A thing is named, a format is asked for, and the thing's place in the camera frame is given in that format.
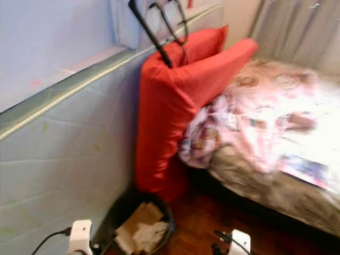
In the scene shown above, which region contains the green quilted upright mattress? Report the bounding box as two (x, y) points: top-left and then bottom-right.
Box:
(0, 5), (225, 255)

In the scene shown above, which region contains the black round bin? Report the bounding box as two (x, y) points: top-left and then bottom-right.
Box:
(97, 190), (175, 255)

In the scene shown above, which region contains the brown cardboard scrap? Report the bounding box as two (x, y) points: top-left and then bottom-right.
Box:
(120, 202), (163, 234)

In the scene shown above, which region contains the large red cushion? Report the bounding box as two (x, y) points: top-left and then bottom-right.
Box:
(134, 38), (260, 203)

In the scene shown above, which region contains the crumpled white paper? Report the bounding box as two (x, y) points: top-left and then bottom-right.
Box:
(116, 220), (171, 255)

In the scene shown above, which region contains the small red pillow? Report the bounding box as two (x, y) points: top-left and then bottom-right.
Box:
(178, 24), (229, 67)

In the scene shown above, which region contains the pink cartoon print blanket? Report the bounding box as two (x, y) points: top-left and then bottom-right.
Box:
(178, 58), (330, 175)

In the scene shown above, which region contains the bed with beige floral sheet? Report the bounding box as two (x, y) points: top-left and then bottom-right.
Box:
(191, 56), (340, 237)

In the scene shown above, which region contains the colourful comic book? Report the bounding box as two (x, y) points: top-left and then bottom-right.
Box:
(279, 154), (331, 191)

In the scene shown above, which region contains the grey pleated curtain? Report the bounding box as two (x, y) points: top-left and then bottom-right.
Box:
(247, 0), (340, 75)

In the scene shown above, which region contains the black stick handle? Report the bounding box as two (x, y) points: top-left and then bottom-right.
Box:
(127, 0), (175, 69)

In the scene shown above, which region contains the black looped cord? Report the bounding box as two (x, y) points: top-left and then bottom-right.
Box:
(149, 0), (189, 46)

